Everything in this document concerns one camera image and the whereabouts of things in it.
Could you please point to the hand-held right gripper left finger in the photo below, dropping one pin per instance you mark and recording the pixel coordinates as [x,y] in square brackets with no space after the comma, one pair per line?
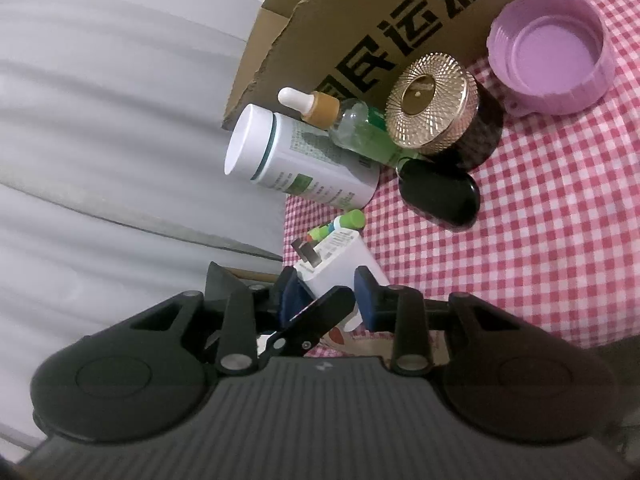
[290,300]

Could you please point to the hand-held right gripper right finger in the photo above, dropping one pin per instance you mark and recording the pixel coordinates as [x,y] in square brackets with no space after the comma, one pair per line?
[367,305]

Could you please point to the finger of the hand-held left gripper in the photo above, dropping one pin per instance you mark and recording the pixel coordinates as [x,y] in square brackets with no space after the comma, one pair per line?
[320,317]
[220,282]

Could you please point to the white charger plug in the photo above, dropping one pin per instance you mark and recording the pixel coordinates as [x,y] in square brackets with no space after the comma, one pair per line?
[340,260]

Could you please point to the brown cardboard box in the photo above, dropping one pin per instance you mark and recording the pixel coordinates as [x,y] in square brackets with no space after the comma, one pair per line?
[350,20]

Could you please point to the purple plastic lid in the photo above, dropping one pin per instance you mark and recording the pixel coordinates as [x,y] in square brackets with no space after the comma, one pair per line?
[545,55]

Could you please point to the green and white lip balm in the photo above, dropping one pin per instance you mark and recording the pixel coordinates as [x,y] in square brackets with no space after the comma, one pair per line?
[350,220]

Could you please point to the black oval case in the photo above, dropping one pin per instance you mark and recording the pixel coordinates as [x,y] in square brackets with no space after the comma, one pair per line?
[440,195]

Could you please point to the white supplement bottle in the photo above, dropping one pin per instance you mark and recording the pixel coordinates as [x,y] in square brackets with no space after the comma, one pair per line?
[300,160]

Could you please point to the green dropper bottle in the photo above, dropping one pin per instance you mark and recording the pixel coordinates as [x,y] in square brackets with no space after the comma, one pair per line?
[360,125]

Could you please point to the pink checkered tablecloth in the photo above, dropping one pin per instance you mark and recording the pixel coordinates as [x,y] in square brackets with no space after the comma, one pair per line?
[550,235]

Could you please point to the white curtain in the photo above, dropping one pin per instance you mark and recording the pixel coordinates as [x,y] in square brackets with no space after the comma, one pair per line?
[100,110]

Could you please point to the black jar with gold lid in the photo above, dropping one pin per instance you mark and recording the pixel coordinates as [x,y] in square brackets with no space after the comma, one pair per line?
[430,95]

